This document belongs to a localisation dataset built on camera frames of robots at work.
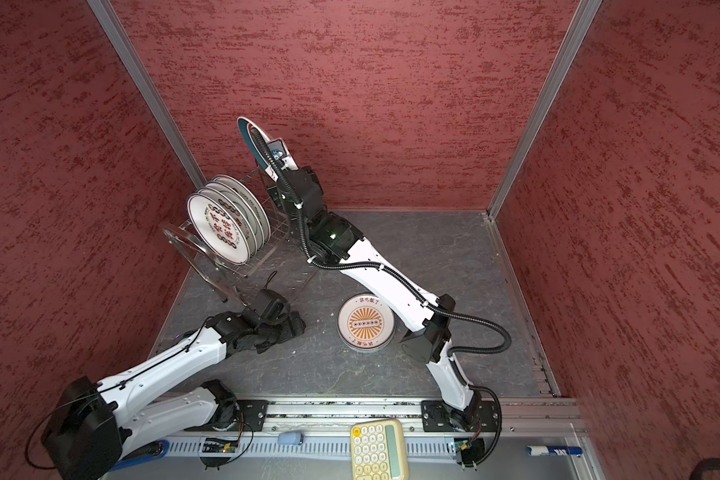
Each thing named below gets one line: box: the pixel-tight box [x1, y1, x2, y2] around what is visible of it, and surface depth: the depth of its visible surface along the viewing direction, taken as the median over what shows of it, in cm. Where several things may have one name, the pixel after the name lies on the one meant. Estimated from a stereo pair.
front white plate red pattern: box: [186, 193, 251, 265], surface depth 71 cm
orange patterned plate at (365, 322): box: [337, 293, 396, 352], surface depth 89 cm
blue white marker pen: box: [527, 445, 583, 457], surface depth 70 cm
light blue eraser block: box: [277, 432, 301, 445], surface depth 72 cm
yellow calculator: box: [350, 419, 409, 480], surface depth 69 cm
